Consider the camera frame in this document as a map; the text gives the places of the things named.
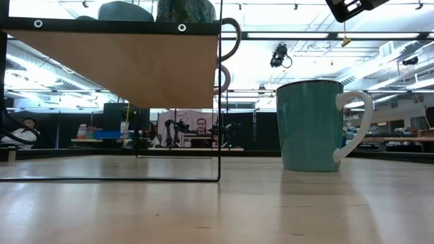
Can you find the dark glazed brown mug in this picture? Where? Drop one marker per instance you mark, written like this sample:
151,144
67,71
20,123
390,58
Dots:
186,10

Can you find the light blue mug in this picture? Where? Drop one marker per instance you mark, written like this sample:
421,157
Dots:
125,11

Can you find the black background robot arm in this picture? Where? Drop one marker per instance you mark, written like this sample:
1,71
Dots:
230,132
171,132

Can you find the black dome fixture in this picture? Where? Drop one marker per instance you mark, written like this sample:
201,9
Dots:
410,61

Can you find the black partition panel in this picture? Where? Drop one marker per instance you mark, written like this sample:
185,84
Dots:
261,130

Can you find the person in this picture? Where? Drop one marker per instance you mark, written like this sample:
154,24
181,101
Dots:
201,126
23,133
151,133

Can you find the beige fabric backdrop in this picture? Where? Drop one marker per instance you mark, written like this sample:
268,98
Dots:
190,115

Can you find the background wooden table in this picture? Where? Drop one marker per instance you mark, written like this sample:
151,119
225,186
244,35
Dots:
86,140
217,148

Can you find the yellow pole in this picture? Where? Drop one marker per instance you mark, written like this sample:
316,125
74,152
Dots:
127,122

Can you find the black cabinet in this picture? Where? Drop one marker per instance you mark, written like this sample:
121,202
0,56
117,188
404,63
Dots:
118,115

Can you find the blue storage bin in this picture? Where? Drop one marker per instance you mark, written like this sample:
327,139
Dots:
108,134

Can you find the stacked coloured containers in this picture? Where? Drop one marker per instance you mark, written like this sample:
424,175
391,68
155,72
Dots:
82,131

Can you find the wooden shelf black frame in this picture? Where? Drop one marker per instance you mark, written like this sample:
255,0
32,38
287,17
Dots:
135,67

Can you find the small white bracket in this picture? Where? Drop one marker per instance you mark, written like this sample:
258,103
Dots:
12,154

